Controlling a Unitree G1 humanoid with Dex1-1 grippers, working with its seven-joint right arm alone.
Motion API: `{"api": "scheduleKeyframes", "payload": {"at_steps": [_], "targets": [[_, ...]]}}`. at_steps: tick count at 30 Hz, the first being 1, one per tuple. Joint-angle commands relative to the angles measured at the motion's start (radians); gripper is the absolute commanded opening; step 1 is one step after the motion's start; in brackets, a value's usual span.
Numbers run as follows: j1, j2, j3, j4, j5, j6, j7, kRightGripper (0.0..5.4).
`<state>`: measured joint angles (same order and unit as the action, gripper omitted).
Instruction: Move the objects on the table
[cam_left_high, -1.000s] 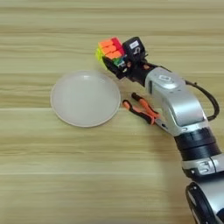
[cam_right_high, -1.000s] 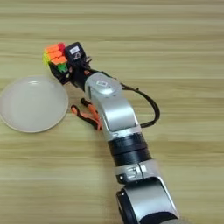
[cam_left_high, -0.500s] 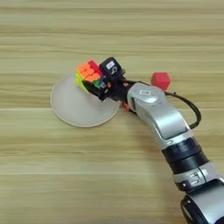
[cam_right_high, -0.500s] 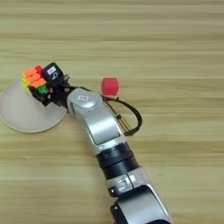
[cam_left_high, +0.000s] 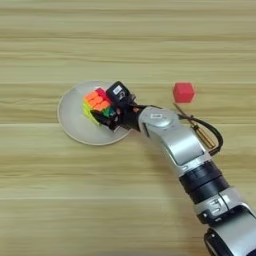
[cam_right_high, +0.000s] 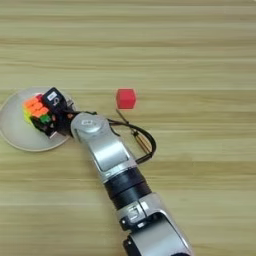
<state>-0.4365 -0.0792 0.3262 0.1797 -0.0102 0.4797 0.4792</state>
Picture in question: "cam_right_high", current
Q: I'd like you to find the black box with white label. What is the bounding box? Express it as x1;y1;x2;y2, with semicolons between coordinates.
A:
40;86;69;114

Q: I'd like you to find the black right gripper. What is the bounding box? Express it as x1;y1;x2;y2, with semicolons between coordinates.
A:
30;103;78;138

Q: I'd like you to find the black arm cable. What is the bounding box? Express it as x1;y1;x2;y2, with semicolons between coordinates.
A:
77;110;157;165

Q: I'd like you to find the multicolour puzzle cube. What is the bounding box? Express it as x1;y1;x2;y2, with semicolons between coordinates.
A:
22;93;54;130

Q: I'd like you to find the round beige plate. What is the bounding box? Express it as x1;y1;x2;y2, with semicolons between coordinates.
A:
0;86;77;153

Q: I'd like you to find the small red cube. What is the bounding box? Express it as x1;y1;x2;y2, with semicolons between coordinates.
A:
115;87;138;110

